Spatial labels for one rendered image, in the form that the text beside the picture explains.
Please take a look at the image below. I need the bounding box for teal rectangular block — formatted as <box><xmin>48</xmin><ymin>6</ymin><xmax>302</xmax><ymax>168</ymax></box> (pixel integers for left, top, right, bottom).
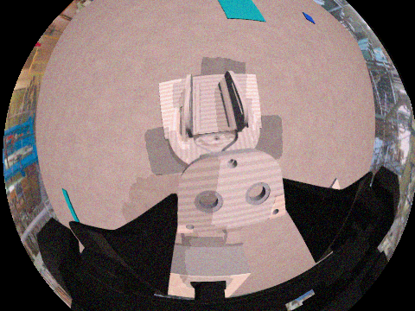
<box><xmin>62</xmin><ymin>189</ymin><xmax>80</xmax><ymax>222</ymax></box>

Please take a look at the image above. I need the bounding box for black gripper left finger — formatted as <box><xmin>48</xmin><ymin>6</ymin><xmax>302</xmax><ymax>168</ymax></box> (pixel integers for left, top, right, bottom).
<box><xmin>69</xmin><ymin>194</ymin><xmax>179</xmax><ymax>296</ymax></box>

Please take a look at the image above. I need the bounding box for teal flat plate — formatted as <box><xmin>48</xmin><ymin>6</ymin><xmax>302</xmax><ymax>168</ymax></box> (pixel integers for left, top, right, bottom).
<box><xmin>218</xmin><ymin>0</ymin><xmax>266</xmax><ymax>22</ymax></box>

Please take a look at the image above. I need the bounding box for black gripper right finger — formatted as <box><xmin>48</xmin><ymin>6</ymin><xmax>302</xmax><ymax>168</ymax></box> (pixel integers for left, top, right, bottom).
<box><xmin>283</xmin><ymin>172</ymin><xmax>373</xmax><ymax>263</ymax></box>

